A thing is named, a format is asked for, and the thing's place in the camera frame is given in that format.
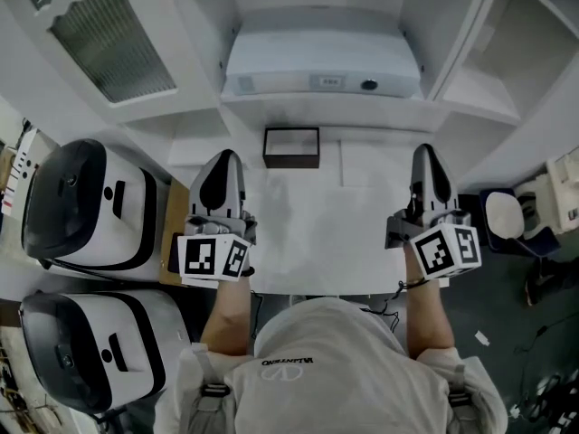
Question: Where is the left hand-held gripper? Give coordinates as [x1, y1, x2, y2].
[177, 148, 258, 288]

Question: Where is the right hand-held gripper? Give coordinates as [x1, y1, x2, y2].
[384, 143, 480, 288]

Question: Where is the white shelf unit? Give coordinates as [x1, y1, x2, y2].
[0, 0, 579, 193]

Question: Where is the person's right forearm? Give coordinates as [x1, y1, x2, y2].
[403, 278, 456, 361]

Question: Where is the person's left forearm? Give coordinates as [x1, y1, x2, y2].
[198, 267, 254, 359]

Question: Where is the white desk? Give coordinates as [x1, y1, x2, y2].
[167, 125, 463, 297]

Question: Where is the brown cardboard box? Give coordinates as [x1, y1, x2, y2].
[157, 178, 192, 287]

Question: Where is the black chair with white seat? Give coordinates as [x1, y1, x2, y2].
[479, 186, 562, 259]

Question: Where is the small dark brown box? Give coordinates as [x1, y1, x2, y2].
[262, 127, 321, 170]

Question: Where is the white ornate dressing table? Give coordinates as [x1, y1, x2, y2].
[515, 145, 579, 240]

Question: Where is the person's pale grey shirt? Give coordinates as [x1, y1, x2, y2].
[156, 296, 508, 434]

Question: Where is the white board with black dots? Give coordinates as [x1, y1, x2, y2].
[1, 127, 41, 219]

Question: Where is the black floor cable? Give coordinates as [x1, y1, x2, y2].
[515, 312, 579, 356]

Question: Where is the grey shoulder strap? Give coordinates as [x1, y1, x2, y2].
[191, 343, 233, 434]
[446, 363, 470, 434]

